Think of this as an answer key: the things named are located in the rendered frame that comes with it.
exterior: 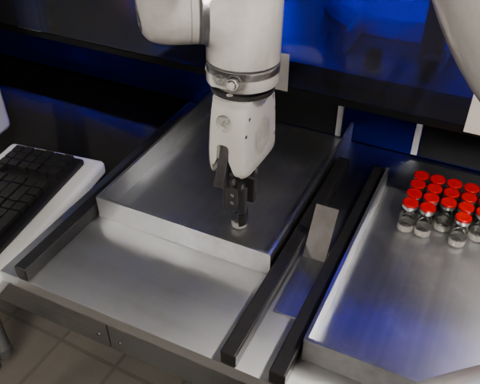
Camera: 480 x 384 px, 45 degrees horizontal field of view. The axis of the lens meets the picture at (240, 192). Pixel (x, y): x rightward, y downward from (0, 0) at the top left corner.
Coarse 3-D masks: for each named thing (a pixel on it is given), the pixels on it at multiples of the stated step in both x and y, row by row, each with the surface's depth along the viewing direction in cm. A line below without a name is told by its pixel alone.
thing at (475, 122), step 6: (474, 96) 74; (474, 102) 75; (474, 108) 75; (468, 114) 76; (474, 114) 76; (468, 120) 76; (474, 120) 76; (468, 126) 77; (474, 126) 76; (468, 132) 77; (474, 132) 77
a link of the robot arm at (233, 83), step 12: (216, 72) 63; (228, 72) 62; (264, 72) 62; (276, 72) 64; (216, 84) 64; (228, 84) 62; (240, 84) 62; (252, 84) 62; (264, 84) 63; (276, 84) 65
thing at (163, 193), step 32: (192, 128) 99; (288, 128) 99; (352, 128) 94; (160, 160) 91; (192, 160) 91; (288, 160) 91; (320, 160) 91; (128, 192) 85; (160, 192) 85; (192, 192) 85; (256, 192) 85; (288, 192) 85; (128, 224) 79; (160, 224) 76; (192, 224) 79; (224, 224) 79; (256, 224) 79; (288, 224) 74; (224, 256) 74; (256, 256) 71
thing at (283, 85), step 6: (282, 54) 83; (288, 54) 83; (282, 60) 84; (288, 60) 83; (282, 66) 84; (288, 66) 84; (282, 72) 85; (288, 72) 84; (282, 78) 85; (282, 84) 86; (282, 90) 87
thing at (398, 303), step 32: (384, 192) 85; (384, 224) 79; (352, 256) 74; (384, 256) 74; (416, 256) 74; (448, 256) 74; (352, 288) 70; (384, 288) 70; (416, 288) 70; (448, 288) 70; (320, 320) 64; (352, 320) 66; (384, 320) 66; (416, 320) 66; (448, 320) 66; (320, 352) 60; (352, 352) 63; (384, 352) 63; (416, 352) 63; (448, 352) 63
